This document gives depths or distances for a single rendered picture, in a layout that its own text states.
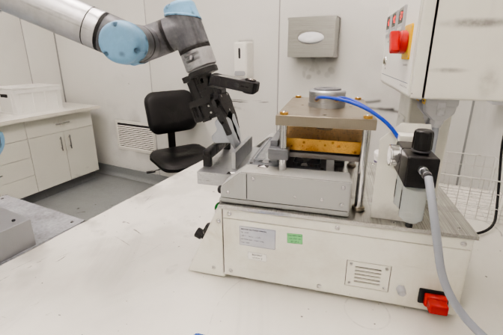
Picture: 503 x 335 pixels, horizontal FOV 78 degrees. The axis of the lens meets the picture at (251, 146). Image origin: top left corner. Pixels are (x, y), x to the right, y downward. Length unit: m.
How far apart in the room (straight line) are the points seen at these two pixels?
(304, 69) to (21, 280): 1.89
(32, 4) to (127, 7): 2.41
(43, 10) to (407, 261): 0.79
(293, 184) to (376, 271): 0.23
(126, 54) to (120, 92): 2.63
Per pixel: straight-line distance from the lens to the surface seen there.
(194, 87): 0.76
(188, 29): 0.74
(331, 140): 0.62
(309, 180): 0.58
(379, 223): 0.61
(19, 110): 3.12
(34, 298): 0.82
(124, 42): 0.62
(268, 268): 0.69
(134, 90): 3.10
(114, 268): 0.82
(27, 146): 3.08
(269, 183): 0.60
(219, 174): 0.68
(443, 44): 0.56
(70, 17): 0.67
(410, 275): 0.68
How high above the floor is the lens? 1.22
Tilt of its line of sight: 17 degrees down
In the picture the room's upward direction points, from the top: straight up
